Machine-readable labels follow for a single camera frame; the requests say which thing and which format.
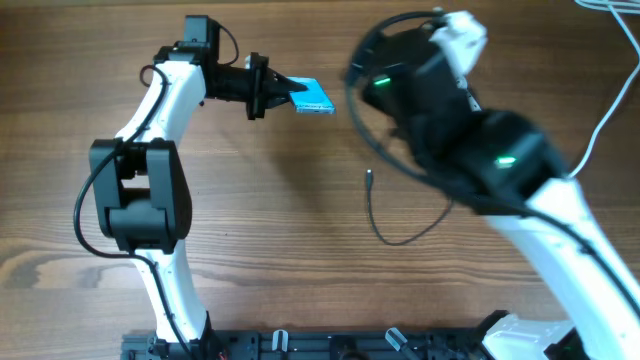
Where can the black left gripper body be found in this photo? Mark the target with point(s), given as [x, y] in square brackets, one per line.
[249, 85]

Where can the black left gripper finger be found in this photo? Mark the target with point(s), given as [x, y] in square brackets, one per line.
[284, 85]
[276, 101]

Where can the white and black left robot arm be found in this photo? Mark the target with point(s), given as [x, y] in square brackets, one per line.
[142, 198]

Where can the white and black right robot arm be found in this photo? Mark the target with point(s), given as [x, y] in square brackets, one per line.
[504, 169]

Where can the blue Galaxy S25 smartphone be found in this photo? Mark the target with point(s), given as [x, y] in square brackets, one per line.
[313, 100]

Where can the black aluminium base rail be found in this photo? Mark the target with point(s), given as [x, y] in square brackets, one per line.
[393, 343]

